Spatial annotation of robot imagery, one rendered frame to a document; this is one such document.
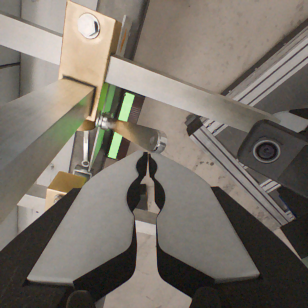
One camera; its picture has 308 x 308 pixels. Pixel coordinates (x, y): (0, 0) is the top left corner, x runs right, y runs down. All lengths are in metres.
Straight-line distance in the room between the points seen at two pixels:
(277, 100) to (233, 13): 0.45
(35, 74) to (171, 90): 0.38
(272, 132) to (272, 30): 1.07
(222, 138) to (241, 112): 0.78
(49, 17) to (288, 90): 0.95
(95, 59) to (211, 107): 0.15
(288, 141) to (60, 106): 0.19
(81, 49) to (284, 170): 0.23
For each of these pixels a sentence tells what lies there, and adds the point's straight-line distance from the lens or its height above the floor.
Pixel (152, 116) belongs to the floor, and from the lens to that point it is 1.18.
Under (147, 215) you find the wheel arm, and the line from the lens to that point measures 0.40.
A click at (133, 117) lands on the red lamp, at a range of 0.43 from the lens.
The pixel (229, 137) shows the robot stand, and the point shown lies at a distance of 1.07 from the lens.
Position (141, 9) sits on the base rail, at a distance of 0.41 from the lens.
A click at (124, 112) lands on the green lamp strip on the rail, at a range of 0.43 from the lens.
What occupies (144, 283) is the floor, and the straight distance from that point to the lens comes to 2.49.
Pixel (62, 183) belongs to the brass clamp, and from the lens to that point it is 0.37.
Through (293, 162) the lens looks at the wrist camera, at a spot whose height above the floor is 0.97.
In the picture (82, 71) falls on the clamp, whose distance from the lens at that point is 0.25.
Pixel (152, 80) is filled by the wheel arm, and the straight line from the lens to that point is 0.25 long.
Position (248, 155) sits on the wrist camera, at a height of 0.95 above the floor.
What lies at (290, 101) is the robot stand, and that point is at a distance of 1.13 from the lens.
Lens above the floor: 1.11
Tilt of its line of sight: 60 degrees down
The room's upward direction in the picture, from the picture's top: 178 degrees clockwise
